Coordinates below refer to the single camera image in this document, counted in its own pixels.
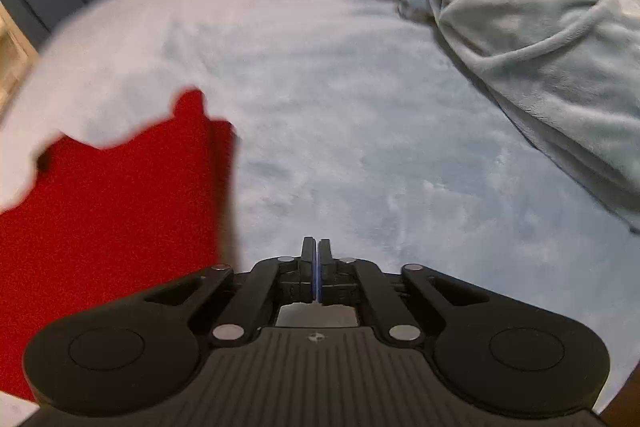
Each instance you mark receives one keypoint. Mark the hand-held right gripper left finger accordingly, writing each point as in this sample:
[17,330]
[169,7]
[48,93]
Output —
[310,269]

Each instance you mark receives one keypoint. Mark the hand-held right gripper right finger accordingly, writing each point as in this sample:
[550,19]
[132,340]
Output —
[325,269]

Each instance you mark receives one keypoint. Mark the blue-grey fleece blanket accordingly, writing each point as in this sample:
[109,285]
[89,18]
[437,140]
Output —
[525,47]

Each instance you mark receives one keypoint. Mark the red knit sweater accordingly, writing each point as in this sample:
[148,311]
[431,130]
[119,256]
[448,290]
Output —
[125,217]

